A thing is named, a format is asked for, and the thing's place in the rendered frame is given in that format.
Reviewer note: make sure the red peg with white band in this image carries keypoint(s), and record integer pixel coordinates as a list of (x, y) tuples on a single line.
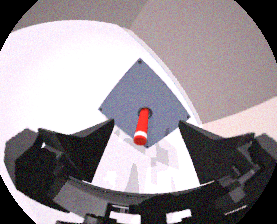
[(140, 135)]

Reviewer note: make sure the blue-grey sloped panel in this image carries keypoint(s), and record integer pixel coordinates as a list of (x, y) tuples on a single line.
[(139, 88)]

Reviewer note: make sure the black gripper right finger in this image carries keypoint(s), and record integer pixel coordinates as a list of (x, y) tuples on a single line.
[(209, 151)]

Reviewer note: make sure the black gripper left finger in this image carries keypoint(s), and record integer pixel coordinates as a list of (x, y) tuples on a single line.
[(84, 149)]

